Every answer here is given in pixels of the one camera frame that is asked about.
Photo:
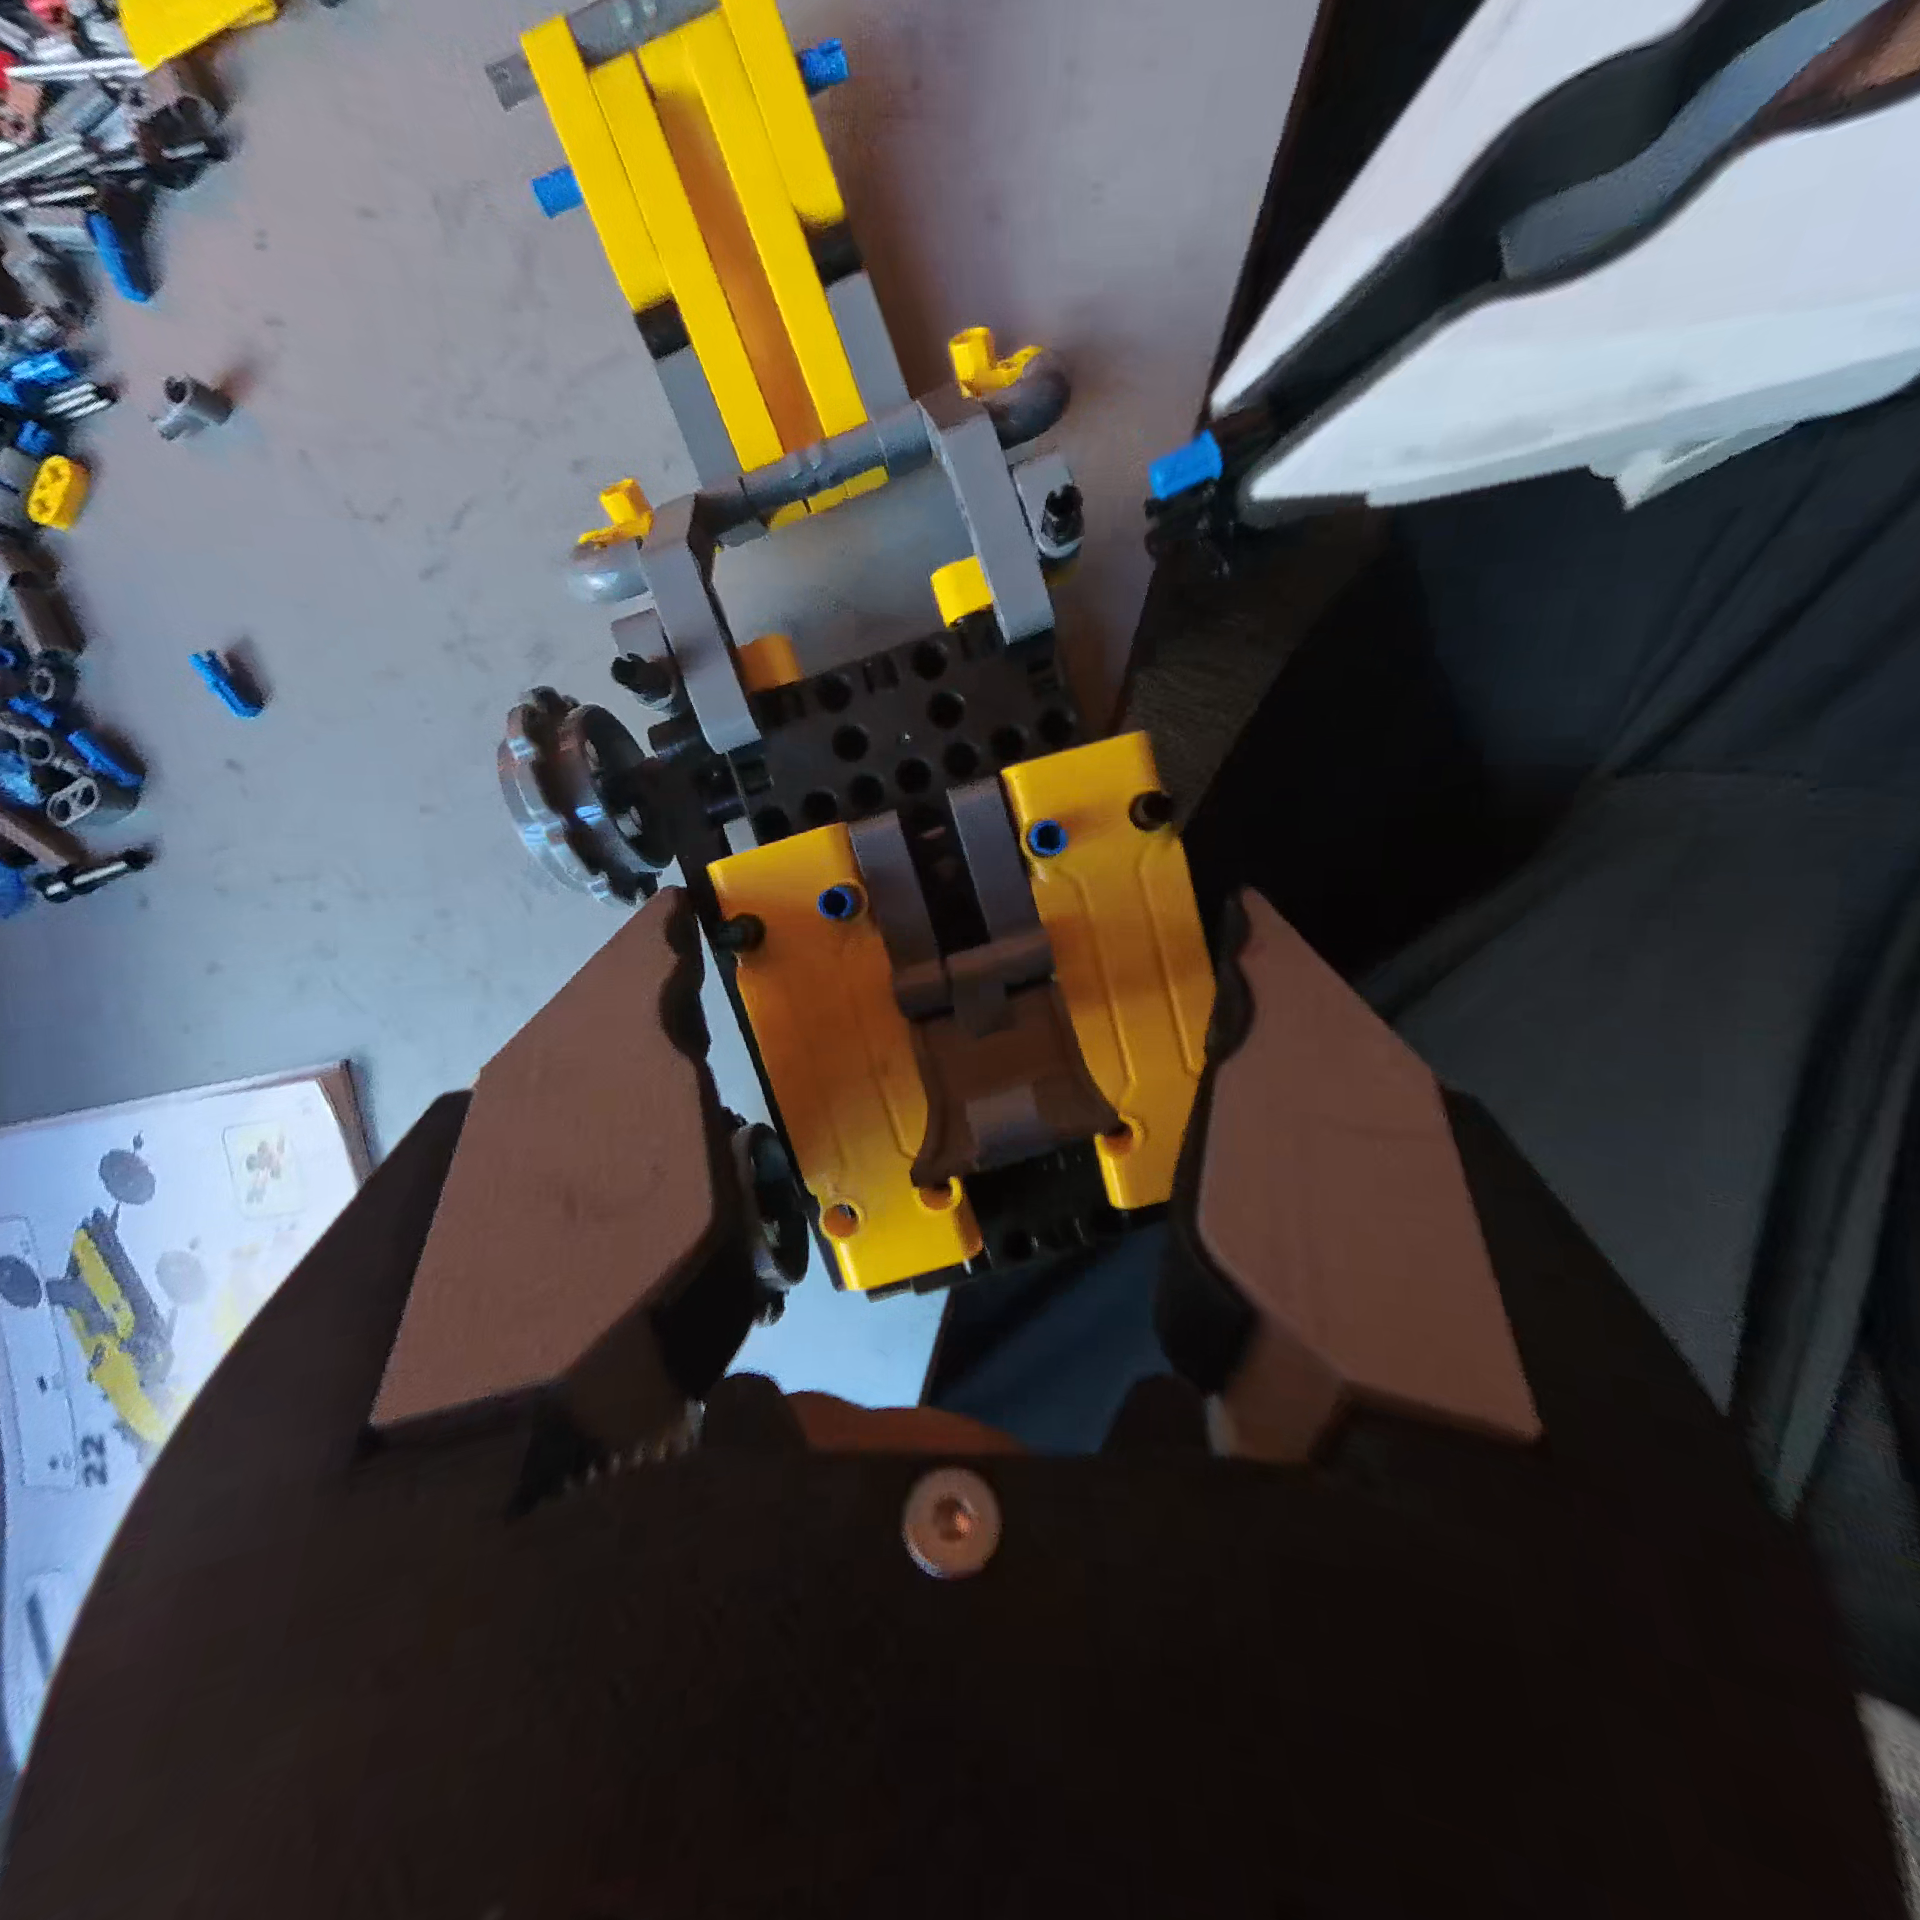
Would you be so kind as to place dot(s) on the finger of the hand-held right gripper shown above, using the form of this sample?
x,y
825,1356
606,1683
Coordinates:
x,y
1470,180
1712,331

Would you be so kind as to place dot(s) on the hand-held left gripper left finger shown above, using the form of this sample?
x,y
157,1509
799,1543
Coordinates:
x,y
554,1202

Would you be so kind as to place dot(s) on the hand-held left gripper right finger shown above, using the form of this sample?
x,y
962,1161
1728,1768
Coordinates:
x,y
1352,1232

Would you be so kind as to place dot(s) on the yellow black brick vehicle model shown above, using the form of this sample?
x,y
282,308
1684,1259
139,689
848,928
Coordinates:
x,y
825,991

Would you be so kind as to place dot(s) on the small connector pin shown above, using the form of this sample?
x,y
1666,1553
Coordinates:
x,y
1185,467

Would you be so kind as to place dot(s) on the grey desk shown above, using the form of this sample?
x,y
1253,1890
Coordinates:
x,y
358,543

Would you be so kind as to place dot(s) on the instruction booklet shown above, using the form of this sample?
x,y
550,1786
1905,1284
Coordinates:
x,y
153,1320

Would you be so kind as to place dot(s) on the loose blue pin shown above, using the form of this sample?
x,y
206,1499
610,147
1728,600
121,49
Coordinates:
x,y
230,680

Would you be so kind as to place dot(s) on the pile of loose brick parts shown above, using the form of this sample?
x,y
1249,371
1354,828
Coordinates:
x,y
74,302

